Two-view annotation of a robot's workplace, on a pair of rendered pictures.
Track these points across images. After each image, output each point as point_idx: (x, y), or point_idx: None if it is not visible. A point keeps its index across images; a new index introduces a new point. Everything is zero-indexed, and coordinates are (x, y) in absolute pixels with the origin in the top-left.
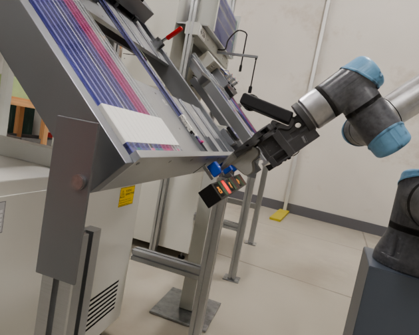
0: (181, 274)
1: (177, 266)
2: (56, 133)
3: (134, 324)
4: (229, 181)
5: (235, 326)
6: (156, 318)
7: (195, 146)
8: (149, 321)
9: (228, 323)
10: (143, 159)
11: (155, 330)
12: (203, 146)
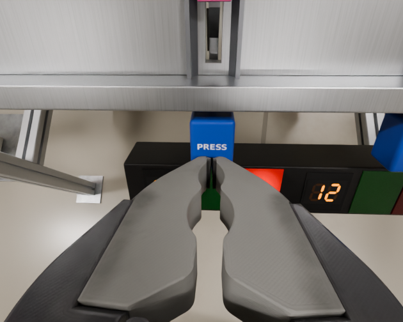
0: (358, 144)
1: (363, 131)
2: None
3: (327, 121)
4: (345, 183)
5: None
6: (355, 136)
7: (158, 11)
8: (343, 132)
9: None
10: None
11: (333, 144)
12: (238, 18)
